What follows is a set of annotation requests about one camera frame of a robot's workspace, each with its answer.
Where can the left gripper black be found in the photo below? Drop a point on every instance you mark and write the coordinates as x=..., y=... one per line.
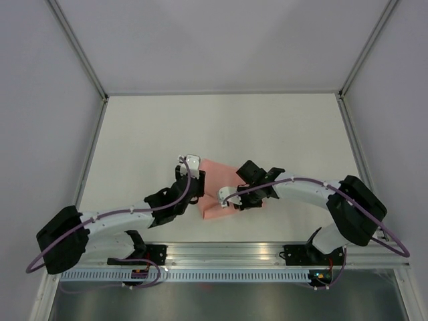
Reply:
x=200, y=190

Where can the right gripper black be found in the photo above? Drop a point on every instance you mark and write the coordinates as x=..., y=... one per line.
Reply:
x=245, y=205

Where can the pink cloth napkin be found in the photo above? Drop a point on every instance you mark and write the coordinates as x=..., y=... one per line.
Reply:
x=217, y=176

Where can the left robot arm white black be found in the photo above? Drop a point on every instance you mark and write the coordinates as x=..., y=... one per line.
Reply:
x=113, y=237

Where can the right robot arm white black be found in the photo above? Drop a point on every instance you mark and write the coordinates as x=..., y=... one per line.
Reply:
x=345, y=200

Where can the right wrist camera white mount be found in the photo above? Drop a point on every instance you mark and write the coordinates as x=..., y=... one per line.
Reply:
x=227, y=195

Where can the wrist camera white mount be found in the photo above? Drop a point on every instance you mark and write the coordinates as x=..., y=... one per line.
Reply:
x=227, y=195
x=189, y=165

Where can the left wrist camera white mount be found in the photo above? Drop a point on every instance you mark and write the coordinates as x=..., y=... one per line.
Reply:
x=189, y=165

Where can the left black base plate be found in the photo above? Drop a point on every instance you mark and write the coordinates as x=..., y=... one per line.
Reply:
x=154, y=251

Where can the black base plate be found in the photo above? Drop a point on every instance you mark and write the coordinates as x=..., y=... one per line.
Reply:
x=298, y=255
x=154, y=251

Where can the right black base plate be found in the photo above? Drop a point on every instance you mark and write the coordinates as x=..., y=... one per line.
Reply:
x=298, y=255

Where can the white slotted cable duct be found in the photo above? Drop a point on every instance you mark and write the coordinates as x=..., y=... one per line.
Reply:
x=188, y=275

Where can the aluminium front rail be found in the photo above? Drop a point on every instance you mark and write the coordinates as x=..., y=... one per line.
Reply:
x=217, y=254

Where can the left aluminium frame post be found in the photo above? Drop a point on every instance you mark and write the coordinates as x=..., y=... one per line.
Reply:
x=62, y=20

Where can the aluminium frame post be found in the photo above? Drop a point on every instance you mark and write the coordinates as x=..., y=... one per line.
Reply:
x=62, y=20
x=374, y=35

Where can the right aluminium frame post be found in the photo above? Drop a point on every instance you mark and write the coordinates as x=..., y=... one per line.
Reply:
x=374, y=35

